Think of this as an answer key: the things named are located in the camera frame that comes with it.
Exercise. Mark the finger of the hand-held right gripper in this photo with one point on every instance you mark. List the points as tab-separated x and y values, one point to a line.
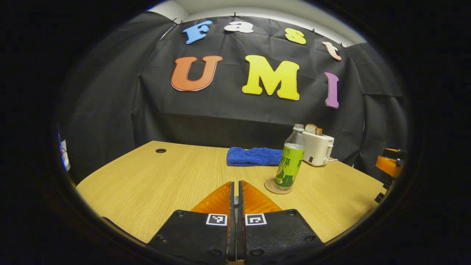
386	165

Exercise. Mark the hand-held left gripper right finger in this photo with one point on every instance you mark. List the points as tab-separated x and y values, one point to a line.
274	235

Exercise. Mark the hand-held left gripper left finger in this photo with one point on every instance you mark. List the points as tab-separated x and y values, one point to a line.
198	235

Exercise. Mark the round brown coaster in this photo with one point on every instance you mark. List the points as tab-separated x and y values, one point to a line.
268	186

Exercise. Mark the green label water bottle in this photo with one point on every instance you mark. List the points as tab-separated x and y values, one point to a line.
290	165

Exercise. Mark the white toaster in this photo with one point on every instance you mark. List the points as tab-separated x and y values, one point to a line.
318	149

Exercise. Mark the brown bread slice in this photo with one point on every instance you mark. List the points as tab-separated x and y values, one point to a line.
312	129

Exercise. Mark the blue towel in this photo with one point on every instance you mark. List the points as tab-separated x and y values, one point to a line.
252	156

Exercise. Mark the computer monitor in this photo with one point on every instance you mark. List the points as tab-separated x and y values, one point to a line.
64	154

